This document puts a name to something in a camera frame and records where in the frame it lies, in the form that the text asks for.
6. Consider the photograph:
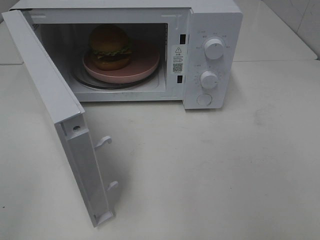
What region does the round white door button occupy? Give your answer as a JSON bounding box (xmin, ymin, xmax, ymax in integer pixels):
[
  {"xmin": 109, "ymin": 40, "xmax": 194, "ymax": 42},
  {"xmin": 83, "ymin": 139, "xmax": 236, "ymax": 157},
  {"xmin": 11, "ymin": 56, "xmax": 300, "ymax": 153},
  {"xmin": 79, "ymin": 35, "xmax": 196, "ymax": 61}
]
[{"xmin": 196, "ymin": 94, "xmax": 212, "ymax": 106}]

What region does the pink round plate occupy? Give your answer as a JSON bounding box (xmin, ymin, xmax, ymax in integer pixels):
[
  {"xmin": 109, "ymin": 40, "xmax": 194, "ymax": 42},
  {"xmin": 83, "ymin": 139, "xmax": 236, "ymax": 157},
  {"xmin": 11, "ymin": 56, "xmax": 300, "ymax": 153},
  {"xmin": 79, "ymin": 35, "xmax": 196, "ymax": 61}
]
[{"xmin": 82, "ymin": 39, "xmax": 160, "ymax": 84}]

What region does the burger with lettuce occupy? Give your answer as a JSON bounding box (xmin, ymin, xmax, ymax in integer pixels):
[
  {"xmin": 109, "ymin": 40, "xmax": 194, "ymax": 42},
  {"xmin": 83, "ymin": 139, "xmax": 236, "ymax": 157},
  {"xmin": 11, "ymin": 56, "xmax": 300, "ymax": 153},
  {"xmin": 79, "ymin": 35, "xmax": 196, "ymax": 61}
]
[{"xmin": 89, "ymin": 24, "xmax": 132, "ymax": 71}]

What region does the white microwave door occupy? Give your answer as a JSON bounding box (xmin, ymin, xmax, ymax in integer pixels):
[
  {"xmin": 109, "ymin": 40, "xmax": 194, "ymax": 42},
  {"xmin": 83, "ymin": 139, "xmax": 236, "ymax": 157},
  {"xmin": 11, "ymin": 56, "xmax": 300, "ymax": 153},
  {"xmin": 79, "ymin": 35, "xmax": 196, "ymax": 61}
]
[{"xmin": 2, "ymin": 10, "xmax": 118, "ymax": 227}]

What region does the white lower microwave knob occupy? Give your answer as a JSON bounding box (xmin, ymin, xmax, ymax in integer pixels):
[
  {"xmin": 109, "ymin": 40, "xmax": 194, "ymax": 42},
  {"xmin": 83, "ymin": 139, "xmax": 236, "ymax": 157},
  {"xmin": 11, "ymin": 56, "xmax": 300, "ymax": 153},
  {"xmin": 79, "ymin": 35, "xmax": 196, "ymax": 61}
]
[{"xmin": 200, "ymin": 71, "xmax": 219, "ymax": 89}]

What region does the white microwave knob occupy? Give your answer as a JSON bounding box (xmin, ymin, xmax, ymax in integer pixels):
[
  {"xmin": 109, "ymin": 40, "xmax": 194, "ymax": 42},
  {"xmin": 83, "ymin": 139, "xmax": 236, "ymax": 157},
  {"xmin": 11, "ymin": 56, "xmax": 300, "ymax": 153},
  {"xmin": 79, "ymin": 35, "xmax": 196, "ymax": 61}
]
[
  {"xmin": 200, "ymin": 71, "xmax": 219, "ymax": 89},
  {"xmin": 203, "ymin": 36, "xmax": 225, "ymax": 60}
]

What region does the white microwave oven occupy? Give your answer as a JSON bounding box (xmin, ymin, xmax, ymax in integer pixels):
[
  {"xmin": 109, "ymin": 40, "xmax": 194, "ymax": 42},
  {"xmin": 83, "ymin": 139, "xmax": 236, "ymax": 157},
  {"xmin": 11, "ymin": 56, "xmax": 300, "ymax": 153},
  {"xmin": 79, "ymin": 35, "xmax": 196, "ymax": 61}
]
[{"xmin": 8, "ymin": 0, "xmax": 243, "ymax": 109}]

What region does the white upper microwave knob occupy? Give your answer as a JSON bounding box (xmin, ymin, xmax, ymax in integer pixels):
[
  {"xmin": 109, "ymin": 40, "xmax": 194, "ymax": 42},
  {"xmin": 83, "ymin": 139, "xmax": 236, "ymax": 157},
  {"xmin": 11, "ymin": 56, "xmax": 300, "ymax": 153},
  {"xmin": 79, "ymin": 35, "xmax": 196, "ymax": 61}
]
[{"xmin": 203, "ymin": 36, "xmax": 225, "ymax": 60}]

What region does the glass microwave turntable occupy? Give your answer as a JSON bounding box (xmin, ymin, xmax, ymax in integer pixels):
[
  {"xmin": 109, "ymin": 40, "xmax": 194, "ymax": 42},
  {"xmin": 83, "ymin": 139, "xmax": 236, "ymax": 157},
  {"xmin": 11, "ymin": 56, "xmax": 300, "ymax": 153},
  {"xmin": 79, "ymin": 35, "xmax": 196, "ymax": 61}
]
[{"xmin": 71, "ymin": 63, "xmax": 163, "ymax": 91}]

